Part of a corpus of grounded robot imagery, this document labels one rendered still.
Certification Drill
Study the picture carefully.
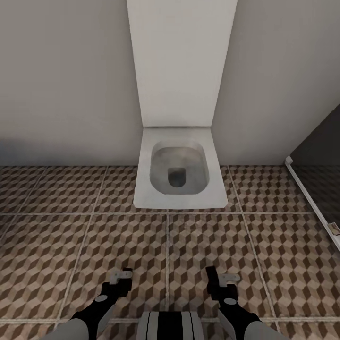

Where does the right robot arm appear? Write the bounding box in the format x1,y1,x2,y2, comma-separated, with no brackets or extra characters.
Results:
207,274,291,340

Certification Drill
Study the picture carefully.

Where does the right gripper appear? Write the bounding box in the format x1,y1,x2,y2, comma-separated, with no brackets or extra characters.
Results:
207,283,238,301

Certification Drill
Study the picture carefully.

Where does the robot trunk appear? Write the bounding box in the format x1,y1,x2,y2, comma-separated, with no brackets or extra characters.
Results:
136,311,204,340

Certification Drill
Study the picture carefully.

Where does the mousetrap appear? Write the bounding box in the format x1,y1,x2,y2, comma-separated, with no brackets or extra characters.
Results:
120,268,133,282
206,266,219,285

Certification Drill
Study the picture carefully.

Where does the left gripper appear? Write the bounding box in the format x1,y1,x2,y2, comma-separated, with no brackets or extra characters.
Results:
101,279,132,299

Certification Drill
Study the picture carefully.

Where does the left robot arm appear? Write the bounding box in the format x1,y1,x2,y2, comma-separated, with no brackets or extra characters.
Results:
39,271,133,340

